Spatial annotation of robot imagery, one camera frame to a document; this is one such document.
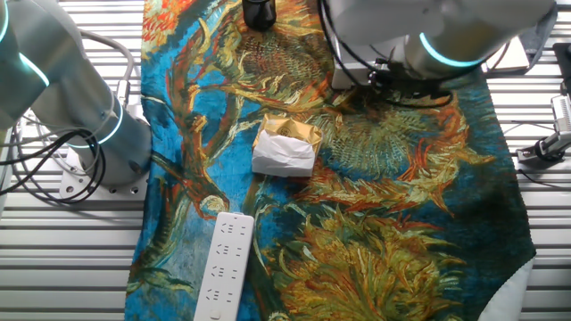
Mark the sunflower painting tablecloth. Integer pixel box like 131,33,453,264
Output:
123,0,537,321

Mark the white fabric sheet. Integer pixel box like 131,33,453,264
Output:
476,257,535,321

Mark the dark grey cloth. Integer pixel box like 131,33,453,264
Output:
517,4,559,68

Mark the white plastic drawer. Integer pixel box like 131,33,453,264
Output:
332,37,405,90

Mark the black base cable bundle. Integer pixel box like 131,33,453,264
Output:
0,127,107,205

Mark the thin black cable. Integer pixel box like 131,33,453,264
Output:
502,119,559,136
517,168,571,188

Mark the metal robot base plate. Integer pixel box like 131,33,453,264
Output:
59,149,151,202

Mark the black device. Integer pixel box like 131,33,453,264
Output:
552,42,571,97

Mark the black mesh pen holder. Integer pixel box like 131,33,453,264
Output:
242,0,277,32

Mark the gold tissue pack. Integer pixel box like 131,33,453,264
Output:
251,113,324,179

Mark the white power strip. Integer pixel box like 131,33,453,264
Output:
193,211,255,321

